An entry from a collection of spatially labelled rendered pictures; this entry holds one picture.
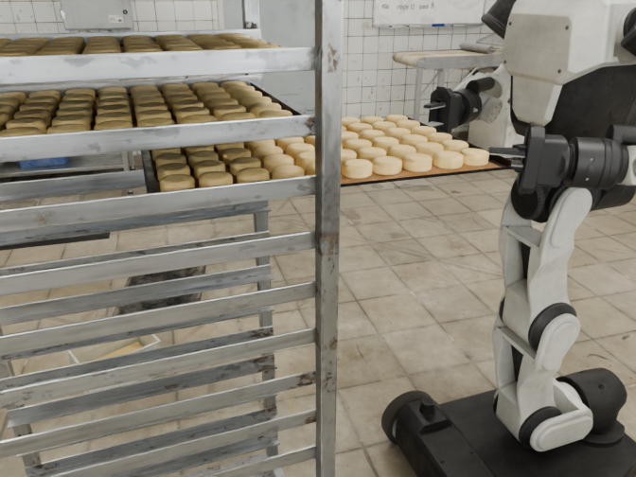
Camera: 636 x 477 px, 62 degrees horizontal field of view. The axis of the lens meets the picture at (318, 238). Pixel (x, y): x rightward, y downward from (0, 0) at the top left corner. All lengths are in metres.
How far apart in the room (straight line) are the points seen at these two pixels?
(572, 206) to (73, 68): 1.01
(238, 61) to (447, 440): 1.32
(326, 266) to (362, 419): 1.27
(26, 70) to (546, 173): 0.80
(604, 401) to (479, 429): 0.37
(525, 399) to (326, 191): 1.01
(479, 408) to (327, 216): 1.23
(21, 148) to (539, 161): 0.79
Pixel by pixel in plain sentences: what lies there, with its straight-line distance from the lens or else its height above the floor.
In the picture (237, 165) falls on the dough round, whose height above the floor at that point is 1.15.
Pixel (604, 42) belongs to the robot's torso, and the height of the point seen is 1.32.
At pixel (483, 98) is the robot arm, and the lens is 1.49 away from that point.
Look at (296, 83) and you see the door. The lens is 5.07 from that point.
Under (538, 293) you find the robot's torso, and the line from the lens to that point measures 1.40.
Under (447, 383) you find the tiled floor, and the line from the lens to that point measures 2.23.
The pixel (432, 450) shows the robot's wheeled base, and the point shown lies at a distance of 1.70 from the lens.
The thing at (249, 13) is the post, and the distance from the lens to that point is 1.16.
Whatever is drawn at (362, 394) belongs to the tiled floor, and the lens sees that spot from 2.13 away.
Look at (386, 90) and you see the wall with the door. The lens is 5.34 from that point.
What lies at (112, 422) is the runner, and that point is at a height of 0.79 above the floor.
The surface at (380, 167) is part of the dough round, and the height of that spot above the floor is 1.14.
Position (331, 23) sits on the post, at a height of 1.37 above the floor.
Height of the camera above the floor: 1.40
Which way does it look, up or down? 25 degrees down
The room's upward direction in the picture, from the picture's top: straight up
